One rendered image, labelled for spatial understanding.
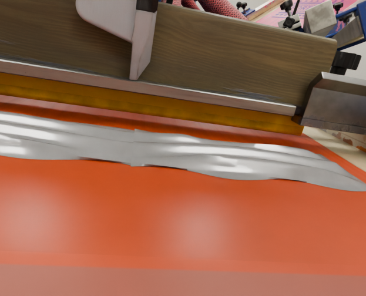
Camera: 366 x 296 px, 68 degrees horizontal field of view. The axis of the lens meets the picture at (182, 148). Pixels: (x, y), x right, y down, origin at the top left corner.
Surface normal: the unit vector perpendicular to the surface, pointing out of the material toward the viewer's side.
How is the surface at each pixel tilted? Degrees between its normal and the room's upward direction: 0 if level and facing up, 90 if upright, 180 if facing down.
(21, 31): 90
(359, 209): 0
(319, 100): 90
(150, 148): 33
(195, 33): 90
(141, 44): 101
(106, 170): 0
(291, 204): 0
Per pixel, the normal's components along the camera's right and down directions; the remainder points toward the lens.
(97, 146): 0.17, -0.60
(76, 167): 0.18, -0.92
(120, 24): 0.15, 0.23
